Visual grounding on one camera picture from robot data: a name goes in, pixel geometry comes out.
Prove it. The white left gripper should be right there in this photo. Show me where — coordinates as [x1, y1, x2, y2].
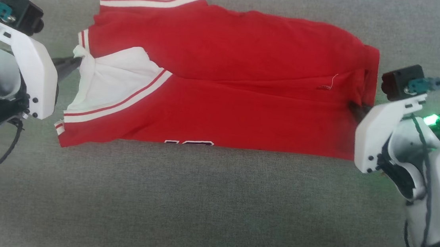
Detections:
[0, 20, 86, 123]

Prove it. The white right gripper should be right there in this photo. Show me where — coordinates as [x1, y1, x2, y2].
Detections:
[343, 87, 428, 180]

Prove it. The red white sports jersey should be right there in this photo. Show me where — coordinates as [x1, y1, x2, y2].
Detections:
[52, 0, 386, 175]

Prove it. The grey fabric sofa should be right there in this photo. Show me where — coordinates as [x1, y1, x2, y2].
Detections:
[0, 0, 440, 247]

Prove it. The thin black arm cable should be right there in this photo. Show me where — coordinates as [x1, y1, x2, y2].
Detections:
[398, 114, 440, 247]

